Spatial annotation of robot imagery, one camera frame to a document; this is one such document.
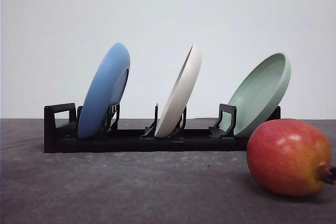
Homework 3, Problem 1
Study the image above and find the red yellow pomegranate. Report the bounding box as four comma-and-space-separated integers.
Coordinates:
246, 119, 336, 197

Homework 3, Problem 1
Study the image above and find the black plate rack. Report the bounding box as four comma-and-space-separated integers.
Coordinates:
44, 103, 252, 154

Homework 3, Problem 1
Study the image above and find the green plate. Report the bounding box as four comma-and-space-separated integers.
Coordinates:
220, 53, 291, 137

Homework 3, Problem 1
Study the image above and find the blue plate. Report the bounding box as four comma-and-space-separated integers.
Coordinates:
78, 43, 131, 139

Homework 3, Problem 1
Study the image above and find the white plate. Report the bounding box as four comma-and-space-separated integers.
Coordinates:
155, 45, 202, 138

